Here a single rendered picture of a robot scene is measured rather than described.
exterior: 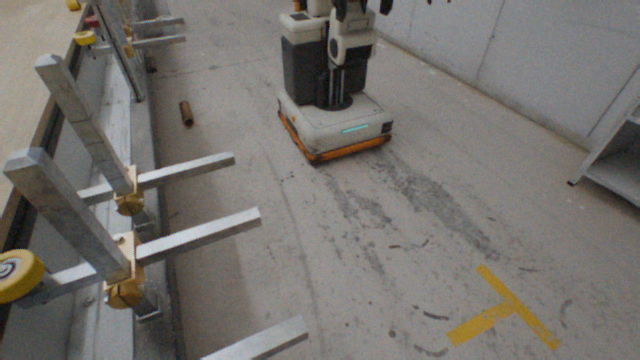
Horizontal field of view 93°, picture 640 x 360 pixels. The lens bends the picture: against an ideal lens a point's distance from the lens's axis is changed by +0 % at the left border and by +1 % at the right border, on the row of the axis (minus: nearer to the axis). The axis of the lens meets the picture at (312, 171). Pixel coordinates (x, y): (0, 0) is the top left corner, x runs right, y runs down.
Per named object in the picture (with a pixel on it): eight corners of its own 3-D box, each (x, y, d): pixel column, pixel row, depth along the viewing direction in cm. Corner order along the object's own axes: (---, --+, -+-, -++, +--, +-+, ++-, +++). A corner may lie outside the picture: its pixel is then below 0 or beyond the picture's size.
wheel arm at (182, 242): (258, 217, 68) (255, 204, 66) (263, 228, 66) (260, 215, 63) (31, 295, 55) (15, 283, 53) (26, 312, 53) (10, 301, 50)
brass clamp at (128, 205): (145, 177, 82) (138, 163, 79) (147, 212, 73) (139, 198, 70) (120, 184, 80) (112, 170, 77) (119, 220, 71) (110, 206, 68)
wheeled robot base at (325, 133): (277, 117, 243) (273, 88, 226) (347, 100, 261) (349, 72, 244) (310, 168, 197) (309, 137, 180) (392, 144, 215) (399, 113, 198)
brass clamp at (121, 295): (146, 243, 64) (136, 228, 60) (149, 301, 55) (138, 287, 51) (114, 254, 62) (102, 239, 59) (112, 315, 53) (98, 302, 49)
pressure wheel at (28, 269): (11, 330, 52) (-41, 299, 44) (27, 288, 57) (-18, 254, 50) (64, 314, 54) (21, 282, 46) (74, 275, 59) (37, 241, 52)
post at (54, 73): (156, 224, 84) (58, 50, 52) (157, 233, 82) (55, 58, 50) (143, 228, 83) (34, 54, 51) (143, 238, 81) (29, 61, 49)
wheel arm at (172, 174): (233, 160, 87) (231, 148, 84) (236, 167, 85) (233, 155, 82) (58, 209, 74) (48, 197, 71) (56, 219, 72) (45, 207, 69)
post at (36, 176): (168, 311, 69) (38, 141, 37) (170, 325, 67) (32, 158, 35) (152, 317, 68) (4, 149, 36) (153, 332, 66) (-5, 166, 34)
